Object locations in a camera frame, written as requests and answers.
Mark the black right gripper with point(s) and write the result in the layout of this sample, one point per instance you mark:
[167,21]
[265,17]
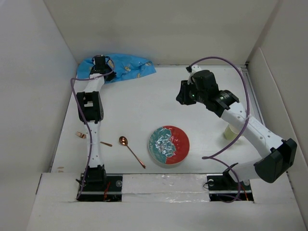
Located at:
[182,96]

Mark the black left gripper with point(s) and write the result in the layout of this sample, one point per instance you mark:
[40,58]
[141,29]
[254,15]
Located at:
[112,75]

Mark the blue patterned cloth napkin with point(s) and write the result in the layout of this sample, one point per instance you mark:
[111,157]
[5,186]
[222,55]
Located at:
[126,67]

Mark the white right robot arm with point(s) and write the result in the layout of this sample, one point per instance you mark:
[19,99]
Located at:
[276,154]

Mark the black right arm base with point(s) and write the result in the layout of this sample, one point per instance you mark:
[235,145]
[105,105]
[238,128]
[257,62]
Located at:
[222,187]

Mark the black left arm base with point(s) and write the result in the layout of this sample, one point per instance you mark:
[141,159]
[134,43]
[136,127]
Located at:
[95,185]

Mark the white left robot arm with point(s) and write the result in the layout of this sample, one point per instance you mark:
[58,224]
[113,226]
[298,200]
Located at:
[90,108]

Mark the red and teal plate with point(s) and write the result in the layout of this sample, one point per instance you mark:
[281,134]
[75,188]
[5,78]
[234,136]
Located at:
[168,145]

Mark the pale yellow paper cup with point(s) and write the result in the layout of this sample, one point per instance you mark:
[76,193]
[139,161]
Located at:
[231,132]

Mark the copper fork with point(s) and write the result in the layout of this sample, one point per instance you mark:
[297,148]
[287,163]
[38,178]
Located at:
[83,136]

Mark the copper spoon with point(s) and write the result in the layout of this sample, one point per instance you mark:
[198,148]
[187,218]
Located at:
[123,141]

